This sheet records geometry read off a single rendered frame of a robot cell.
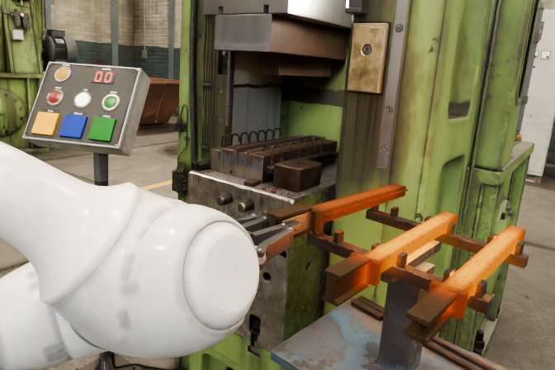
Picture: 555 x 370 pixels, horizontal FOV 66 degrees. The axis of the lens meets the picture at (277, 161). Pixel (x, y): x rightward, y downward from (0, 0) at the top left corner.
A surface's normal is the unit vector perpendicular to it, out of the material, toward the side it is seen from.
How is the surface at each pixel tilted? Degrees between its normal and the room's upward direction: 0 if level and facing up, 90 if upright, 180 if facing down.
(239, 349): 90
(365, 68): 90
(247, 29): 90
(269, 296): 90
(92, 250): 51
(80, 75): 60
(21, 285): 29
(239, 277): 69
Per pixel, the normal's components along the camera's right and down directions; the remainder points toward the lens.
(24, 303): 0.15, -0.44
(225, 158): -0.59, 0.14
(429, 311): 0.07, -0.97
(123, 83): -0.14, -0.31
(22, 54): 0.75, 0.00
